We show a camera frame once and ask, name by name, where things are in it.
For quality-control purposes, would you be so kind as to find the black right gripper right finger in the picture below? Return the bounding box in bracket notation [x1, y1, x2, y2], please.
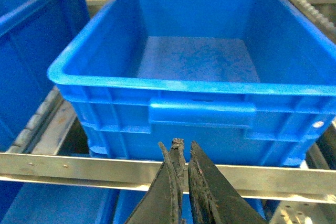
[188, 141, 267, 223]

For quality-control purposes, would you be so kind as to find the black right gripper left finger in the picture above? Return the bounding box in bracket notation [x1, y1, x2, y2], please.
[125, 138, 186, 223]

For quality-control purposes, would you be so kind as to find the roller track strip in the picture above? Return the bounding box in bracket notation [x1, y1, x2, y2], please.
[5, 86, 63, 154]

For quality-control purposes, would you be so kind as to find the ribbed blue bin, empty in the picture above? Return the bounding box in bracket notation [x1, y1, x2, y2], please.
[48, 0, 335, 167]

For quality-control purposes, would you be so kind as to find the blue lower-shelf bin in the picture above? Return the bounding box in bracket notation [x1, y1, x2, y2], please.
[0, 182, 266, 224]

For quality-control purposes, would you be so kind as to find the blue plastic bin, empty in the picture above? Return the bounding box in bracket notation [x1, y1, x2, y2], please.
[1, 0, 89, 151]

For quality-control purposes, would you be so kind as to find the metal shelf front rail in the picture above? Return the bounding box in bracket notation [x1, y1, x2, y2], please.
[1, 153, 335, 204]

